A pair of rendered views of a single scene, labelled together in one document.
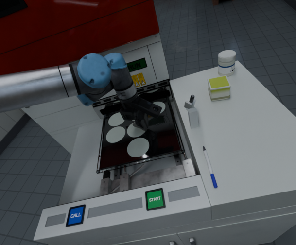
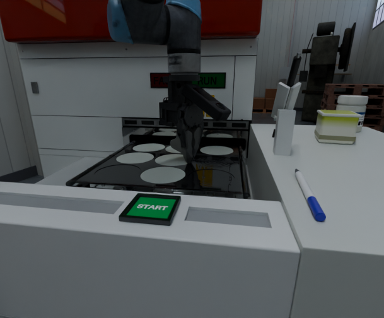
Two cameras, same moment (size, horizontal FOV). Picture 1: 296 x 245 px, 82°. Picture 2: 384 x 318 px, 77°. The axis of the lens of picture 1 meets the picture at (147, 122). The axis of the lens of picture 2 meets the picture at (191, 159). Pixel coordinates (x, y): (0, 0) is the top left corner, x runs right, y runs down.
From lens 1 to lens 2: 0.38 m
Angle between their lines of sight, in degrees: 26
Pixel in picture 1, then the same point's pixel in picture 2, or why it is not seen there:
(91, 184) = not seen: hidden behind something
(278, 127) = not seen: outside the picture
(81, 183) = not seen: hidden behind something
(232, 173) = (366, 211)
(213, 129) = (320, 161)
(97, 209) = (14, 198)
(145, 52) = (229, 64)
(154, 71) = (232, 100)
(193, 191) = (255, 221)
